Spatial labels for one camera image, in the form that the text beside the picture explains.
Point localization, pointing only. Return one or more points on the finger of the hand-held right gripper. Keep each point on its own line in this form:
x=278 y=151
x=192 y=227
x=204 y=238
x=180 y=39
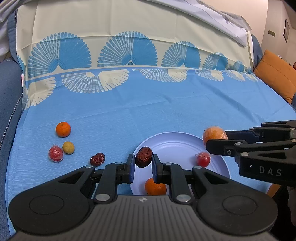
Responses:
x=238 y=134
x=222 y=146

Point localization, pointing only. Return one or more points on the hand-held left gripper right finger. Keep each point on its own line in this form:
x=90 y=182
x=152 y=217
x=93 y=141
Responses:
x=155 y=166

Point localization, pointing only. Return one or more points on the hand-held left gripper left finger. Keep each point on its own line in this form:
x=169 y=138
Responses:
x=132 y=166

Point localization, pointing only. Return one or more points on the plastic-wrapped orange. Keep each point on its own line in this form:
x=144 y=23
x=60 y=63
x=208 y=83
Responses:
x=214 y=134

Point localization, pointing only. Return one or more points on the red date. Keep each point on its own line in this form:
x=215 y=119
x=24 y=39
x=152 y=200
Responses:
x=97 y=159
x=143 y=157

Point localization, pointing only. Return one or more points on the bare orange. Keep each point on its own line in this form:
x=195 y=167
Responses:
x=155 y=187

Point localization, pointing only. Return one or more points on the plastic-wrapped red tomato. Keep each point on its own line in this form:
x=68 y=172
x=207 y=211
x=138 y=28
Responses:
x=203 y=160
x=55 y=154

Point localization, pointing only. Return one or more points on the light blue plate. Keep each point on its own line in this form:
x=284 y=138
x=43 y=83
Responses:
x=178 y=148

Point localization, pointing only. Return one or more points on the blue and cream printed blanket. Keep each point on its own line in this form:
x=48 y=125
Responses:
x=138 y=104

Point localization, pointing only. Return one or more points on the round green fruit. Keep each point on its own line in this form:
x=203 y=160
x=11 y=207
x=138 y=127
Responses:
x=68 y=147

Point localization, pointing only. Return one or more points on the orange cushion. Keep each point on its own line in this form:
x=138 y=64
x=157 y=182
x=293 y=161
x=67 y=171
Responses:
x=277 y=74

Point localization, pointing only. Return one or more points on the small mandarin orange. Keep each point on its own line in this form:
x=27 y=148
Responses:
x=63 y=129

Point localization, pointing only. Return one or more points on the white cloth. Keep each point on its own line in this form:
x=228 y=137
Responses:
x=4 y=41
x=219 y=18

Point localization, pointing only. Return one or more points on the pink fabric tag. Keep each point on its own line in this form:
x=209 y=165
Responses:
x=22 y=80

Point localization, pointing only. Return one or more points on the wall switch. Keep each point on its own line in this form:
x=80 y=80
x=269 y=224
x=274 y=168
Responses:
x=272 y=33

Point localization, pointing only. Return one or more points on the framed wall picture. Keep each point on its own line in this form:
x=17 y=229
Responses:
x=286 y=30

